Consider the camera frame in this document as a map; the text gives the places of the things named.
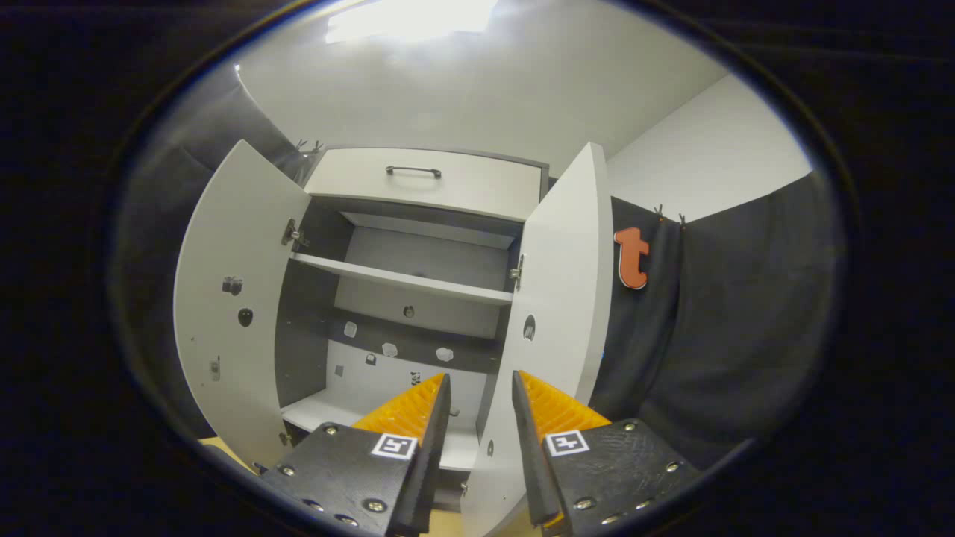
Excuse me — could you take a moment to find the grey shoe cabinet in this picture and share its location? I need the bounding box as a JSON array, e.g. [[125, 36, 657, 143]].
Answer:
[[272, 145, 553, 515]]

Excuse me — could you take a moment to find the light grey cabinet door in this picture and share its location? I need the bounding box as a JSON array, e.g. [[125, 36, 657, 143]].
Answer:
[[173, 139, 313, 471], [459, 142, 615, 537]]

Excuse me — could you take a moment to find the white cabinet shelf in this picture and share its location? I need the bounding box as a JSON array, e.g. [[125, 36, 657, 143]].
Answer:
[[289, 251, 516, 307]]

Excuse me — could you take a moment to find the light grey cabinet drawer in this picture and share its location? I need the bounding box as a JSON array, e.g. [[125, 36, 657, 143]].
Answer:
[[304, 147, 551, 223]]

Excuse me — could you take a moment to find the black backdrop cloth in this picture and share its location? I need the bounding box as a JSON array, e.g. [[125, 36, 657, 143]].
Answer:
[[112, 63, 848, 471]]

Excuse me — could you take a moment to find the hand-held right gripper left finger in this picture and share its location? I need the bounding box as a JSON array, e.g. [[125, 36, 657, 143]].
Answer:
[[256, 371, 454, 537]]

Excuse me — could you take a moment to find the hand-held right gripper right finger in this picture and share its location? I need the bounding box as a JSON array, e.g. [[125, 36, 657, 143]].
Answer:
[[511, 369, 702, 537]]

